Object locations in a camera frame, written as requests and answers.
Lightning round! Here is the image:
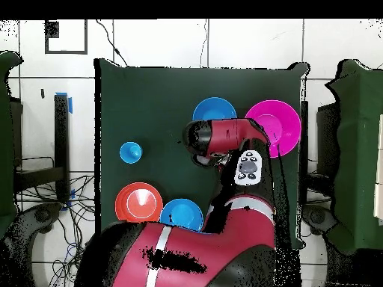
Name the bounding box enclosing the large orange-red plastic bowl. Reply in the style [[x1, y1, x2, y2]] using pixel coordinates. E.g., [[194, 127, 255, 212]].
[[114, 182, 164, 223]]

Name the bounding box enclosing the dark green tablecloth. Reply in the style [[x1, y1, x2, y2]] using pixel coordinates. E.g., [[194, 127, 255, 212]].
[[94, 58, 310, 250]]

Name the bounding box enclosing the black square floor frame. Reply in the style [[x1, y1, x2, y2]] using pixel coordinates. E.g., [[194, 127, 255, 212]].
[[44, 19, 88, 55]]

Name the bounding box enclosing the blue plastic bowl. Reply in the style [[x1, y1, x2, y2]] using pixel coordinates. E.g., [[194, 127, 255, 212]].
[[159, 197, 205, 233], [191, 96, 238, 122]]

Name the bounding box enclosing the black floor cable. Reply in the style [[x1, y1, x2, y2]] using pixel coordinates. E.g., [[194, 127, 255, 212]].
[[96, 19, 129, 67]]

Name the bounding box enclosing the large pink plastic bowl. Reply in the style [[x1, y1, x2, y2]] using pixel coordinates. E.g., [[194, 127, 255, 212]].
[[244, 99, 302, 158]]

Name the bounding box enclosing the green cloth side table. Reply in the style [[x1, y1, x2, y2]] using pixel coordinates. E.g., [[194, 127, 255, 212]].
[[325, 58, 383, 255], [0, 50, 24, 237]]

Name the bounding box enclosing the black metal post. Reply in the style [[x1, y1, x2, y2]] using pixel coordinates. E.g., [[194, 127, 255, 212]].
[[13, 93, 70, 204], [299, 100, 310, 206]]

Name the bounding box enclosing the tangle of black cables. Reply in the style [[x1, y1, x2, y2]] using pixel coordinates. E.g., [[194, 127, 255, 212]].
[[14, 156, 96, 287]]

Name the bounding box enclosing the blue plastic cup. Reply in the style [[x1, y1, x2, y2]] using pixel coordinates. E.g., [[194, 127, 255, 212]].
[[119, 141, 144, 164]]

